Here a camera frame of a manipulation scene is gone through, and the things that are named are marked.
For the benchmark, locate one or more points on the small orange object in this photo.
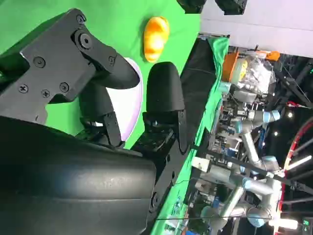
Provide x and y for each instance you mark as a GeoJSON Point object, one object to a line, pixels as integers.
{"type": "Point", "coordinates": [273, 55]}

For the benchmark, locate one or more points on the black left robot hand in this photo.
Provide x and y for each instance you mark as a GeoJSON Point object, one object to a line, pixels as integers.
{"type": "Point", "coordinates": [189, 6]}

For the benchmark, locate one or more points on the green table cloth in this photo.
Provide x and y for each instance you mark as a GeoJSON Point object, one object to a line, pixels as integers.
{"type": "Point", "coordinates": [117, 22]}

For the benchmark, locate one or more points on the clear plastic bag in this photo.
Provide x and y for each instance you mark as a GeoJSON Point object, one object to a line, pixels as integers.
{"type": "Point", "coordinates": [256, 71]}

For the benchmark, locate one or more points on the black cloth at table edge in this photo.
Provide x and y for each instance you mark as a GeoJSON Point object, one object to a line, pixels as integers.
{"type": "Point", "coordinates": [198, 80]}

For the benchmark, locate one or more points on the lilac plate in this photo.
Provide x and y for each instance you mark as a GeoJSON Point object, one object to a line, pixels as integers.
{"type": "Point", "coordinates": [127, 107]}

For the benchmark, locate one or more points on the orange basket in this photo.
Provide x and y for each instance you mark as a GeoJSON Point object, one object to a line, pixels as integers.
{"type": "Point", "coordinates": [230, 66]}

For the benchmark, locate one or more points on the small white box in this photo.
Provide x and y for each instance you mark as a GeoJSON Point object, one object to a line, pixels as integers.
{"type": "Point", "coordinates": [201, 164]}

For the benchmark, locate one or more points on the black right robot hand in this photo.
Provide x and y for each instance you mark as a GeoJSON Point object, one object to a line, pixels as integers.
{"type": "Point", "coordinates": [73, 176]}

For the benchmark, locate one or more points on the orange toy bread roll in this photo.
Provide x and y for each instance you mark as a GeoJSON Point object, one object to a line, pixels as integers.
{"type": "Point", "coordinates": [156, 36]}

